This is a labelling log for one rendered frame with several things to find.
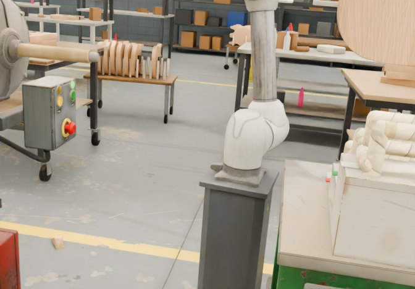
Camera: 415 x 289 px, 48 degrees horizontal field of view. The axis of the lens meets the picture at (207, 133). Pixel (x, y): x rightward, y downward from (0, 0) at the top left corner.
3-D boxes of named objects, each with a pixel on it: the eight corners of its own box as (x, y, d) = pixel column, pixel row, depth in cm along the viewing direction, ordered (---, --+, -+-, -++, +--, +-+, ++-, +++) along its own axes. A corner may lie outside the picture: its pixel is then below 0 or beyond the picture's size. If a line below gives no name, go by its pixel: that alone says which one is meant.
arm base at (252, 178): (217, 163, 206) (218, 151, 204) (267, 172, 200) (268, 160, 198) (204, 177, 189) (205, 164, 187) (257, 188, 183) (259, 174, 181)
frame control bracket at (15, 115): (-10, 129, 133) (-11, 116, 132) (26, 113, 151) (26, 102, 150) (3, 131, 132) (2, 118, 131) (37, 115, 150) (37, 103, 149)
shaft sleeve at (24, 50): (16, 46, 112) (23, 41, 115) (18, 58, 114) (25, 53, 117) (86, 52, 110) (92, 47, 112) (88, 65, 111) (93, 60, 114)
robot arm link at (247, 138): (215, 162, 190) (219, 110, 184) (237, 152, 205) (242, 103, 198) (250, 173, 182) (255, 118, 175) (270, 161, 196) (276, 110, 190)
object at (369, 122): (360, 162, 97) (367, 119, 94) (358, 157, 100) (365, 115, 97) (376, 165, 97) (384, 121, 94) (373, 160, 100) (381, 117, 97)
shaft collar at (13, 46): (6, 43, 112) (16, 36, 116) (10, 61, 114) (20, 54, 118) (13, 44, 112) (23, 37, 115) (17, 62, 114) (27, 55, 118)
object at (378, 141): (364, 176, 89) (372, 129, 87) (362, 171, 92) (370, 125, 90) (381, 179, 89) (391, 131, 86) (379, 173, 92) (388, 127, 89)
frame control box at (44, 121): (-28, 165, 143) (-35, 81, 135) (12, 144, 163) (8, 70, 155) (47, 176, 139) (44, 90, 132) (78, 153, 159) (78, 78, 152)
